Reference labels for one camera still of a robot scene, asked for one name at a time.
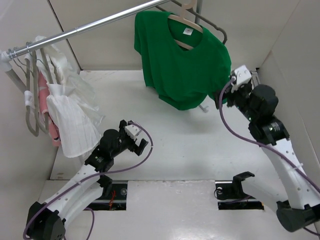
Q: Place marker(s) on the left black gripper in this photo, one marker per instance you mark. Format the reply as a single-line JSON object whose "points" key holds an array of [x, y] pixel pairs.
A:
{"points": [[133, 146]]}

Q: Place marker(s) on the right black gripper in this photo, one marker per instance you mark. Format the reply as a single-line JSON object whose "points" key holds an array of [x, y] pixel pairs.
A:
{"points": [[228, 92]]}

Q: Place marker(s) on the green t-shirt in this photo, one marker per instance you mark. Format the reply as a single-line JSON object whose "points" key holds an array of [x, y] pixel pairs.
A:
{"points": [[183, 65]]}

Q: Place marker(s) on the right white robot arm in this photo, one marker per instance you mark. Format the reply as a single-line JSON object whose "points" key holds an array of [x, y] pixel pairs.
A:
{"points": [[298, 206]]}

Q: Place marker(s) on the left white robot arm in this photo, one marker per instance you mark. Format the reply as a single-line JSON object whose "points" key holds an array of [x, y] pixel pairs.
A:
{"points": [[50, 219]]}

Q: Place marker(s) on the grey hanger with skirt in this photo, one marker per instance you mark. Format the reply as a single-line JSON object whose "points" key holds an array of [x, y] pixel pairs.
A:
{"points": [[199, 17]]}

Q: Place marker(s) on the white garment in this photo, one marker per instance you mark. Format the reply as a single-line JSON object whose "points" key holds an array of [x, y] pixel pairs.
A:
{"points": [[71, 103]]}

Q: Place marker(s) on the pink garment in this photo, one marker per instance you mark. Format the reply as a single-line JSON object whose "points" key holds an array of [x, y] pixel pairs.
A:
{"points": [[43, 93]]}

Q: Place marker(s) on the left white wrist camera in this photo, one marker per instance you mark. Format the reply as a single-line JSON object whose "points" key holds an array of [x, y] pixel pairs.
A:
{"points": [[132, 131]]}

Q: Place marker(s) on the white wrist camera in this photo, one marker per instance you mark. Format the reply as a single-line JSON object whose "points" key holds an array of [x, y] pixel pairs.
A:
{"points": [[132, 131], [240, 76]]}

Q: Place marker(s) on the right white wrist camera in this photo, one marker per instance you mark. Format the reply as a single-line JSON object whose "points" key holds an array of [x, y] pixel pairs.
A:
{"points": [[240, 76]]}

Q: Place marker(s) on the white rack left post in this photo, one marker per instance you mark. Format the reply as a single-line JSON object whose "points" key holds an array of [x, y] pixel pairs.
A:
{"points": [[6, 67]]}

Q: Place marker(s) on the silver clothes rail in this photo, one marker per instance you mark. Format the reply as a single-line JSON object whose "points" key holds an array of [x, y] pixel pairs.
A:
{"points": [[30, 47]]}

